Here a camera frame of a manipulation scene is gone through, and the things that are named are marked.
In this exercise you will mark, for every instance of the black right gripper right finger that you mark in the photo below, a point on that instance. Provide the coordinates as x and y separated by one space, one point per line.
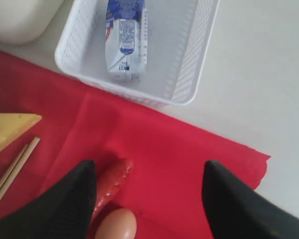
235 211

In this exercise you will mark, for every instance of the brown egg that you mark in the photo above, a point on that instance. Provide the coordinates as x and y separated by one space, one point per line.
119 224

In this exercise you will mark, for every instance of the left wooden chopstick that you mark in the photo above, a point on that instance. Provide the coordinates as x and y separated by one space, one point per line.
12 166

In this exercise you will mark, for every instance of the wooden chopstick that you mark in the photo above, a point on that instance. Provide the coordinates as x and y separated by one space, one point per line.
19 166
12 166

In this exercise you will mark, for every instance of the cream plastic bin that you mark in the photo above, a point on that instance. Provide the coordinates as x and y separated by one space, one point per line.
22 21

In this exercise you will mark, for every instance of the red table cloth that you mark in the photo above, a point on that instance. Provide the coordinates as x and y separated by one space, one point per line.
81 122

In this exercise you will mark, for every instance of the red sausage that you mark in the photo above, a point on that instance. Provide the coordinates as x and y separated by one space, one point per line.
110 183

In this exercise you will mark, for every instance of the right wooden chopstick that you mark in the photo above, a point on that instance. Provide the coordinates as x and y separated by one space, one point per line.
19 166

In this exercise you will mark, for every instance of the blue white milk carton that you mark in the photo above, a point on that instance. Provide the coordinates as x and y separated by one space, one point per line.
126 43

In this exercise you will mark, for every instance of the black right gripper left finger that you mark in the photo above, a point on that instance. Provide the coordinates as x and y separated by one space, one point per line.
63 211

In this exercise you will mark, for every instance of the yellow cheese wedge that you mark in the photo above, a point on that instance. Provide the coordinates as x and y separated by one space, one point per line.
13 125

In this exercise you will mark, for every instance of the white perforated plastic basket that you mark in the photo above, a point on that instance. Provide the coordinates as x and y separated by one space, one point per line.
179 34

